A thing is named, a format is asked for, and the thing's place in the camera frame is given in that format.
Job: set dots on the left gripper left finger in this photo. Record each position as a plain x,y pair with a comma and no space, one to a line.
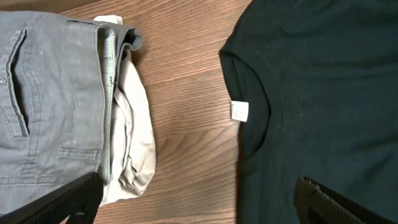
76,202

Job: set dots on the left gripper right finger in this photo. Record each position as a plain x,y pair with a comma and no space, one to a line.
317,204

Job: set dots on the black t-shirt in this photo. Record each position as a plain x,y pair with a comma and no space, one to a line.
320,79

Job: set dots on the folded white trousers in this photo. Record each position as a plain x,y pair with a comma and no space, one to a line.
132,144

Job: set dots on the folded grey trousers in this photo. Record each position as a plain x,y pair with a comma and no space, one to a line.
58,76

